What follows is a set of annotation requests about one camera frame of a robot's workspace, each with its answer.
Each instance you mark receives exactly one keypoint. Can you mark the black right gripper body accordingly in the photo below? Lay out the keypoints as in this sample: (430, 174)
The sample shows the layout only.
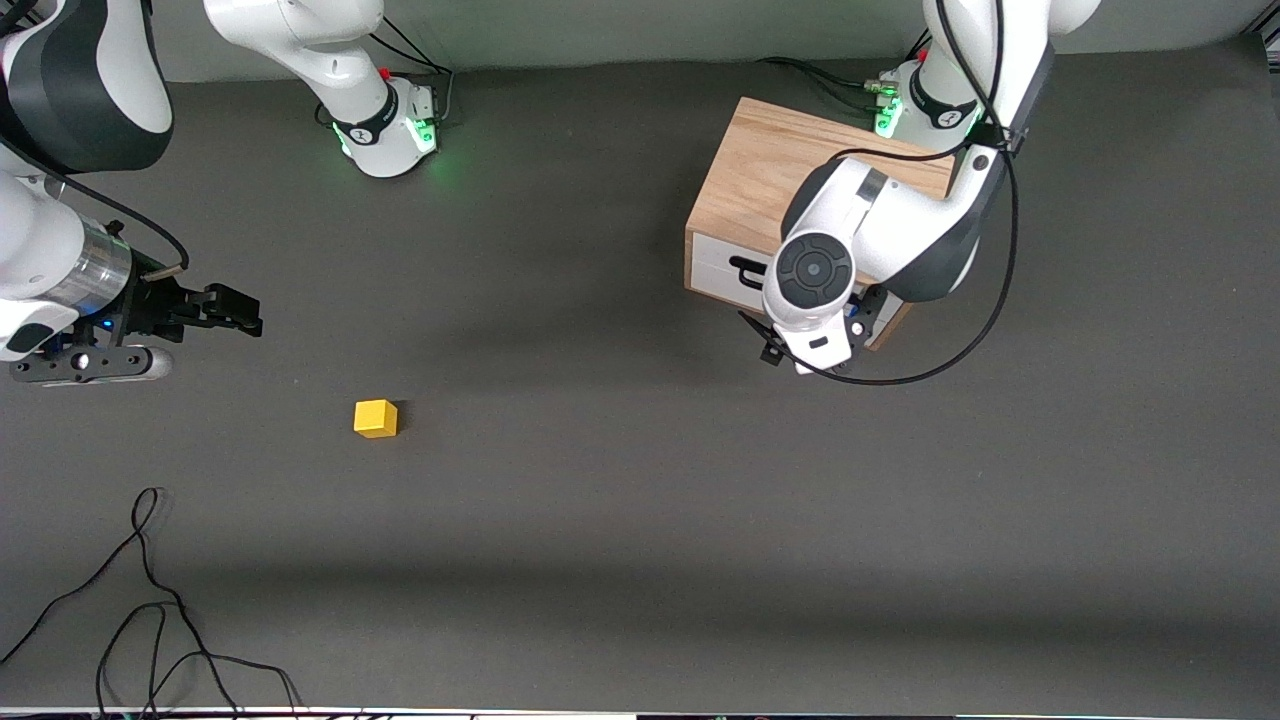
(148, 303)

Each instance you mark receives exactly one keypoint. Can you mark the yellow cube block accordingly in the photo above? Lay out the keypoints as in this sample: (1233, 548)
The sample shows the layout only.
(375, 420)

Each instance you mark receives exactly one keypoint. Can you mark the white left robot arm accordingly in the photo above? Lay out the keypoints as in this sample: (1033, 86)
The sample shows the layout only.
(900, 220)

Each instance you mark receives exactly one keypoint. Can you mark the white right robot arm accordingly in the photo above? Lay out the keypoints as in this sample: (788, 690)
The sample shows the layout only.
(40, 240)

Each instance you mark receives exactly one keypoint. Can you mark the wooden drawer cabinet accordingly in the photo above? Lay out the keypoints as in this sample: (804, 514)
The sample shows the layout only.
(750, 170)

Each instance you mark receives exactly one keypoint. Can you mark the dark grey table mat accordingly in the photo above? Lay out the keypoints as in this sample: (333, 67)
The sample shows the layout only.
(640, 520)

